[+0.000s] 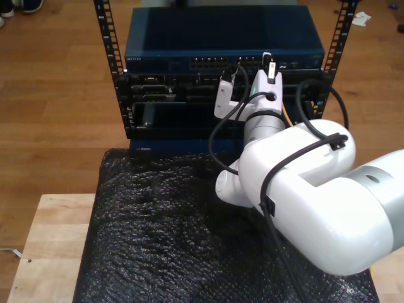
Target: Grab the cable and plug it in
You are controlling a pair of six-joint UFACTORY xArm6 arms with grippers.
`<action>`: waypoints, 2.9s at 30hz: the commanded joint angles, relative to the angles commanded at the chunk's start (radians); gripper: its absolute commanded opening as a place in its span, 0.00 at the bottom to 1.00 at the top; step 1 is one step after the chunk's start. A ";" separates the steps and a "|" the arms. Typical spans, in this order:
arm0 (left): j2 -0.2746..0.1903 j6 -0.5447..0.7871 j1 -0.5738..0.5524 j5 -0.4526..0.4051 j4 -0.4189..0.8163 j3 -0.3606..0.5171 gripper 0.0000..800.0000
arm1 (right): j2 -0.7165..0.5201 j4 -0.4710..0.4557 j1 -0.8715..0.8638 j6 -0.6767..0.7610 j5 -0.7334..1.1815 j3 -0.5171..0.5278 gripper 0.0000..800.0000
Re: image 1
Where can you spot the crumpled white paper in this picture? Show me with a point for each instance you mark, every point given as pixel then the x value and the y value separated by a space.
pixel 361 19

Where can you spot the black rack server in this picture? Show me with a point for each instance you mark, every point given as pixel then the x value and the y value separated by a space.
pixel 189 91

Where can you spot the blue network switch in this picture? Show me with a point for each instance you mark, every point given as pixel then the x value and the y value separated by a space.
pixel 205 31

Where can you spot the person's dark shoe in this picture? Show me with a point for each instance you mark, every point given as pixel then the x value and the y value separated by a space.
pixel 7 9
pixel 33 5

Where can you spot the low blue rack unit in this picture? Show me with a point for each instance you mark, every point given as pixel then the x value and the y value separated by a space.
pixel 189 145

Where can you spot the black equipment rack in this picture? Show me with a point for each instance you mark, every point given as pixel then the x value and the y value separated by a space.
pixel 107 38

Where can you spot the black bubble mat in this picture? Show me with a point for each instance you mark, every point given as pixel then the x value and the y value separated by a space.
pixel 158 236

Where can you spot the small brown object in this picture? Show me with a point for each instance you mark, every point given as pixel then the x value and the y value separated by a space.
pixel 401 28

